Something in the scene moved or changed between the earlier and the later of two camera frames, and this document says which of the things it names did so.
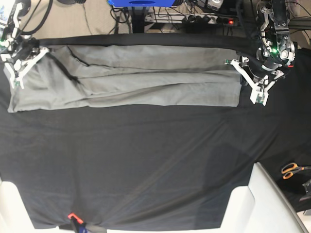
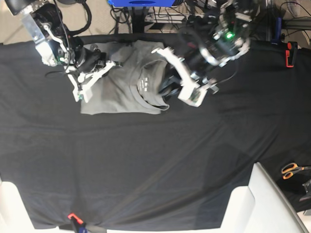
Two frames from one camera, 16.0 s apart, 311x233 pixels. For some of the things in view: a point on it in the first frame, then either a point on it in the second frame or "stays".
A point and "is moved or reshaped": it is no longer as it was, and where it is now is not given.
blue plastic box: (142, 3) stays
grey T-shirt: (81, 77) is moved or reshaped
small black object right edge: (307, 186) stays
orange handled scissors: (288, 170) stays
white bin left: (14, 217) stays
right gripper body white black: (262, 79) -> (194, 85)
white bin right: (261, 207) stays
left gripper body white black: (25, 52) -> (90, 63)
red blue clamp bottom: (79, 225) stays
